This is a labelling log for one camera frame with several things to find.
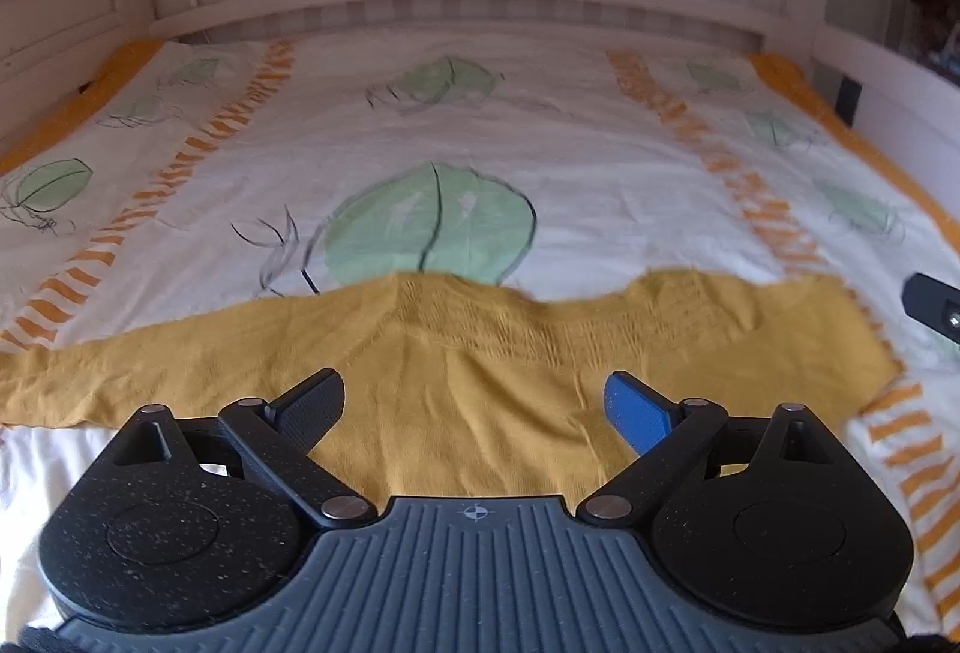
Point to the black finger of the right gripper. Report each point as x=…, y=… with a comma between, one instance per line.
x=934, y=303

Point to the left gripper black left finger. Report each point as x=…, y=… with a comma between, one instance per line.
x=184, y=522

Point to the mustard yellow knit sweater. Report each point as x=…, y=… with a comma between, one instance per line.
x=454, y=388

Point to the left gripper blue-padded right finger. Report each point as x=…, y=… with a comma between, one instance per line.
x=768, y=521

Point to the orange bed sheet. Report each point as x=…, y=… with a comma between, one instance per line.
x=123, y=64

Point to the white leaf-print duvet cover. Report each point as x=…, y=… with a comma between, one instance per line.
x=224, y=174

